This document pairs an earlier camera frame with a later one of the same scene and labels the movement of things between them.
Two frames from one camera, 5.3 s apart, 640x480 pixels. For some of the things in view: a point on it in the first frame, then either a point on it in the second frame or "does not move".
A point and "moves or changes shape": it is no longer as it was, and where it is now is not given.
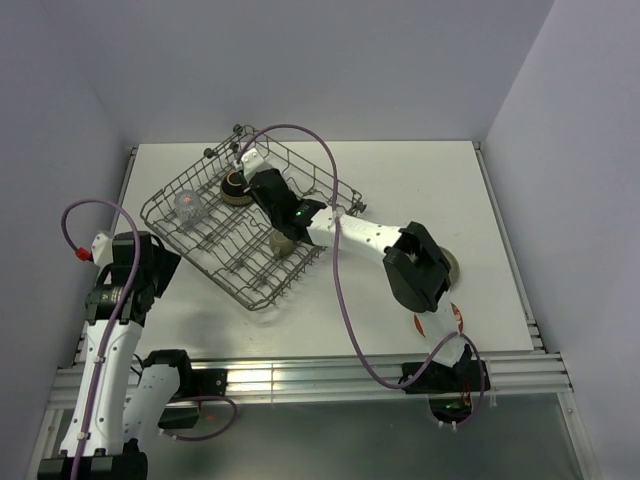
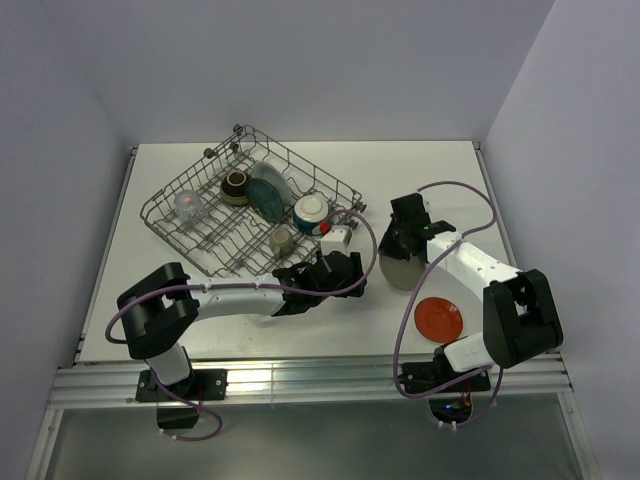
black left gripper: (167, 263) → (346, 282)
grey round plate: (451, 261) moves or changes shape
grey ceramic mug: (280, 244) does not move
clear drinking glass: (188, 207) does not move
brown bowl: (232, 190) does not move
